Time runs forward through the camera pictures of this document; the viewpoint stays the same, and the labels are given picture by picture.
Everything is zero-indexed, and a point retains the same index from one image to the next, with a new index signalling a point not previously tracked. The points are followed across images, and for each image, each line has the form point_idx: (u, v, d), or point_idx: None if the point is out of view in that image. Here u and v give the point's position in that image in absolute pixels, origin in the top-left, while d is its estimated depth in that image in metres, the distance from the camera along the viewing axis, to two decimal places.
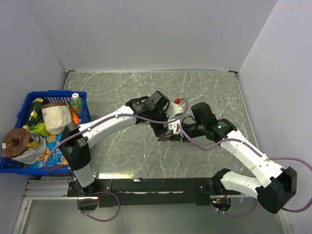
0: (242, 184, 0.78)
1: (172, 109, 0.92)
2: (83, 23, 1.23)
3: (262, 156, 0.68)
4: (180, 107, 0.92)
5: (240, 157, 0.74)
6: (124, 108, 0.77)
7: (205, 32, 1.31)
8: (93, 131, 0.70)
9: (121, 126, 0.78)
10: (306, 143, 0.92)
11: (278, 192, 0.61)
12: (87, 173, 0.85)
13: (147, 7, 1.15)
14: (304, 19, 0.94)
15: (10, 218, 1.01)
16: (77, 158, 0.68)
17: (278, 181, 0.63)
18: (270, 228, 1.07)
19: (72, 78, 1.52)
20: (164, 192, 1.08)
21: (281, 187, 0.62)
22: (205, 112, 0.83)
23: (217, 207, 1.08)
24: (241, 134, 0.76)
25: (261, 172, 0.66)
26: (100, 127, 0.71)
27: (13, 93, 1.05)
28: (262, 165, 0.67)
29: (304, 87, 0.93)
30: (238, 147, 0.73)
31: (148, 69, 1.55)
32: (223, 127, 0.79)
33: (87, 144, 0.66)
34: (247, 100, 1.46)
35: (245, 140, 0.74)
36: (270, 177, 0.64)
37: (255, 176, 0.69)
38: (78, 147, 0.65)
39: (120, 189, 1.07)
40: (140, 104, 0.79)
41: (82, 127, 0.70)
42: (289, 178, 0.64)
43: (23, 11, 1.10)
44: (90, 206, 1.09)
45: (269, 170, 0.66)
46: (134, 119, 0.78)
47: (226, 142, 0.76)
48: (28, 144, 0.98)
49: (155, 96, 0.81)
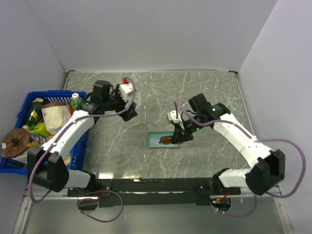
0: (236, 175, 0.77)
1: (123, 92, 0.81)
2: (83, 24, 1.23)
3: (252, 138, 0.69)
4: (129, 85, 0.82)
5: (230, 138, 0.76)
6: (77, 112, 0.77)
7: (206, 33, 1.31)
8: (59, 144, 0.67)
9: (83, 129, 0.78)
10: (307, 144, 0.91)
11: (263, 171, 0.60)
12: (75, 180, 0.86)
13: (148, 7, 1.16)
14: (304, 20, 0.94)
15: (10, 218, 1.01)
16: (57, 176, 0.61)
17: (264, 162, 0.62)
18: (270, 229, 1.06)
19: (72, 78, 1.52)
20: (163, 192, 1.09)
21: (267, 167, 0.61)
22: (200, 100, 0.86)
23: (217, 207, 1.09)
24: (234, 117, 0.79)
25: (249, 152, 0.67)
26: (65, 137, 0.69)
27: (13, 92, 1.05)
28: (251, 146, 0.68)
29: (304, 87, 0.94)
30: (230, 129, 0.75)
31: (148, 70, 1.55)
32: (217, 110, 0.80)
33: (60, 157, 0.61)
34: (247, 100, 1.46)
35: (237, 123, 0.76)
36: (258, 157, 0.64)
37: (244, 157, 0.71)
38: (53, 164, 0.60)
39: (121, 189, 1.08)
40: (88, 103, 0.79)
41: (47, 146, 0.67)
42: (277, 161, 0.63)
43: (23, 11, 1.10)
44: (90, 206, 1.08)
45: (257, 151, 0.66)
46: (92, 119, 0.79)
47: (218, 124, 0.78)
48: (28, 144, 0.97)
49: (97, 88, 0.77)
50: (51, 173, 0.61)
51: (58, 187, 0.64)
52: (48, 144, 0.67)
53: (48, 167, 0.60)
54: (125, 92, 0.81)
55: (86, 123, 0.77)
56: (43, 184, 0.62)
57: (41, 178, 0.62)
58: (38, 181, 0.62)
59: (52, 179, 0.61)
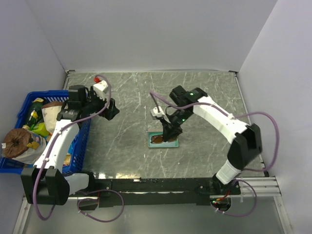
0: (226, 164, 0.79)
1: (98, 91, 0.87)
2: (83, 24, 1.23)
3: (228, 116, 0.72)
4: (102, 83, 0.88)
5: (208, 119, 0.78)
6: (59, 123, 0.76)
7: (206, 33, 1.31)
8: (52, 159, 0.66)
9: (71, 138, 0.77)
10: (307, 143, 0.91)
11: (240, 145, 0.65)
12: (76, 185, 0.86)
13: (148, 7, 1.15)
14: (304, 20, 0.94)
15: (10, 218, 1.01)
16: (59, 189, 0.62)
17: (241, 136, 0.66)
18: (270, 229, 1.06)
19: (72, 78, 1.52)
20: (163, 192, 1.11)
21: (243, 141, 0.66)
22: (179, 91, 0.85)
23: (217, 207, 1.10)
24: (211, 100, 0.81)
25: (227, 129, 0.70)
26: (56, 150, 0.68)
27: (13, 92, 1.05)
28: (228, 123, 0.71)
29: (304, 87, 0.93)
30: (207, 110, 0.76)
31: (148, 70, 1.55)
32: (195, 94, 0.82)
33: (57, 170, 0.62)
34: (247, 100, 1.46)
35: (214, 103, 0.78)
36: (235, 132, 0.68)
37: (224, 134, 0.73)
38: (51, 178, 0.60)
39: (121, 189, 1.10)
40: (67, 110, 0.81)
41: (40, 164, 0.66)
42: (253, 134, 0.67)
43: (23, 11, 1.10)
44: (90, 206, 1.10)
45: (234, 127, 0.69)
46: (76, 126, 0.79)
47: (197, 107, 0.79)
48: (28, 144, 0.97)
49: (73, 94, 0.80)
50: (52, 187, 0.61)
51: (63, 199, 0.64)
52: (41, 161, 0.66)
53: (47, 183, 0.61)
54: (99, 90, 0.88)
55: (71, 131, 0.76)
56: (48, 201, 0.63)
57: (43, 195, 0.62)
58: (41, 199, 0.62)
59: (56, 191, 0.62)
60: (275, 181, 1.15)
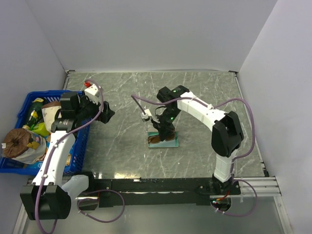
0: (217, 158, 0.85)
1: (91, 95, 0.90)
2: (83, 24, 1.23)
3: (208, 106, 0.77)
4: (92, 87, 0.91)
5: (191, 112, 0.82)
6: (54, 134, 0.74)
7: (206, 33, 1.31)
8: (50, 174, 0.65)
9: (68, 148, 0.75)
10: (307, 143, 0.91)
11: (218, 128, 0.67)
12: (77, 190, 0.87)
13: (148, 7, 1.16)
14: (304, 20, 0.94)
15: (10, 218, 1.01)
16: (59, 204, 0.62)
17: (219, 122, 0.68)
18: (270, 228, 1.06)
19: (72, 78, 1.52)
20: (163, 192, 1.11)
21: (220, 124, 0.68)
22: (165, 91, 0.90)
23: (217, 207, 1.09)
24: (192, 94, 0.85)
25: (208, 118, 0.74)
26: (53, 165, 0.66)
27: (13, 92, 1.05)
28: (208, 113, 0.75)
29: (303, 87, 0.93)
30: (190, 104, 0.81)
31: (148, 69, 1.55)
32: (178, 91, 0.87)
33: (57, 186, 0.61)
34: (247, 100, 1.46)
35: (195, 96, 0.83)
36: (215, 120, 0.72)
37: (206, 125, 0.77)
38: (51, 195, 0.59)
39: (121, 189, 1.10)
40: (61, 120, 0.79)
41: (38, 180, 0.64)
42: (231, 119, 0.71)
43: (23, 11, 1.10)
44: (90, 206, 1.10)
45: (214, 115, 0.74)
46: (73, 135, 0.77)
47: (180, 103, 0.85)
48: (28, 144, 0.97)
49: (66, 103, 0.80)
50: (52, 203, 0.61)
51: (65, 212, 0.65)
52: (39, 177, 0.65)
53: (48, 199, 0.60)
54: (92, 95, 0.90)
55: (68, 142, 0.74)
56: (50, 215, 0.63)
57: (45, 211, 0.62)
58: (43, 214, 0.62)
59: (57, 207, 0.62)
60: (275, 181, 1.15)
